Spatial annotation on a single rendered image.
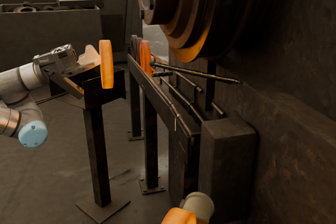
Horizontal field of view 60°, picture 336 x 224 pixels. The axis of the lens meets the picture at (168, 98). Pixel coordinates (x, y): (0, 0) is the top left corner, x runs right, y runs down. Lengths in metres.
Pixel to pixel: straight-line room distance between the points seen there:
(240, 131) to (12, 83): 0.66
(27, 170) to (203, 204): 1.51
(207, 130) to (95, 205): 1.09
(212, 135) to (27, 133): 0.51
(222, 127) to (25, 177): 1.49
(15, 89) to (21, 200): 0.92
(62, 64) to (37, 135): 0.22
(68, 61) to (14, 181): 1.13
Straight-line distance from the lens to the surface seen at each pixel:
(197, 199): 0.59
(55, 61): 0.92
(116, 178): 1.76
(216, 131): 0.60
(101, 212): 1.57
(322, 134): 0.50
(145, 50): 1.44
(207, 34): 0.58
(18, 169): 2.01
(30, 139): 0.88
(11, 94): 0.97
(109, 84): 0.91
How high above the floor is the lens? 1.10
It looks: 24 degrees down
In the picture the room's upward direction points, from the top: straight up
